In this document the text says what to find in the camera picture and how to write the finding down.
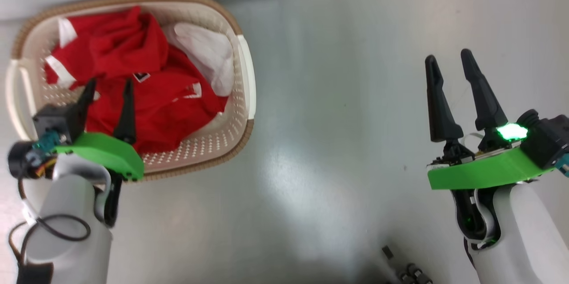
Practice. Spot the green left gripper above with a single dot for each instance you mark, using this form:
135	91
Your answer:
111	153

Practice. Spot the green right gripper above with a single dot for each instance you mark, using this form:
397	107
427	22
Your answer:
480	175

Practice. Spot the red shirt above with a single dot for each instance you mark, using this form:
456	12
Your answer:
169	97

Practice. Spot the black robot base wheels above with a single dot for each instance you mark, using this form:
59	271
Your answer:
413	273

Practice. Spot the cream perforated laundry basket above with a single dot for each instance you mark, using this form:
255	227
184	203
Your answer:
213	142

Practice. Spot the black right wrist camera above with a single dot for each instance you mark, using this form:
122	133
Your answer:
549	137

